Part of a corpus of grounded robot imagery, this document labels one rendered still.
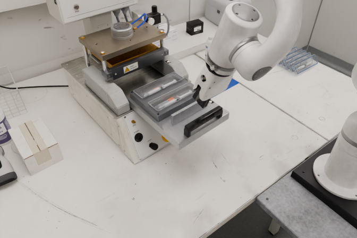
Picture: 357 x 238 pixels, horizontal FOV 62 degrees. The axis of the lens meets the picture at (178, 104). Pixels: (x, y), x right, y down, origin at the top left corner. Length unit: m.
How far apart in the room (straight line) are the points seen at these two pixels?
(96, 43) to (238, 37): 0.60
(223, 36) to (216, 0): 1.29
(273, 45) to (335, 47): 2.77
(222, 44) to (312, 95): 0.93
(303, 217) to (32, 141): 0.94
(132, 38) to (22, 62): 0.72
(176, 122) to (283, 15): 0.48
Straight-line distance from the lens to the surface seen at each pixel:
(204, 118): 0.90
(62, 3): 1.16
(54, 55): 1.70
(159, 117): 0.93
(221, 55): 0.69
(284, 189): 1.10
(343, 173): 1.08
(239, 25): 0.63
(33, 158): 1.14
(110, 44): 1.08
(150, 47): 1.16
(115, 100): 1.02
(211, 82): 0.74
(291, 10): 0.63
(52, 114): 1.41
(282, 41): 0.62
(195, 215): 0.99
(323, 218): 1.08
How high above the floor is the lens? 1.61
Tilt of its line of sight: 39 degrees down
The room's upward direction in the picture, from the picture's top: straight up
